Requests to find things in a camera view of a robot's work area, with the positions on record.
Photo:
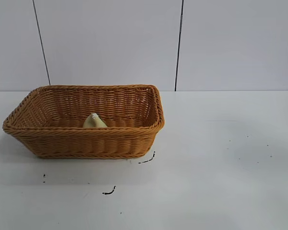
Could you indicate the pale yellow egg yolk pastry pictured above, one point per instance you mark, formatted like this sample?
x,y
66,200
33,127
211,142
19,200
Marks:
x,y
96,123

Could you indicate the brown woven wicker basket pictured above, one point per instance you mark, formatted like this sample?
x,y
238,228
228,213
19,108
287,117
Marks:
x,y
86,143

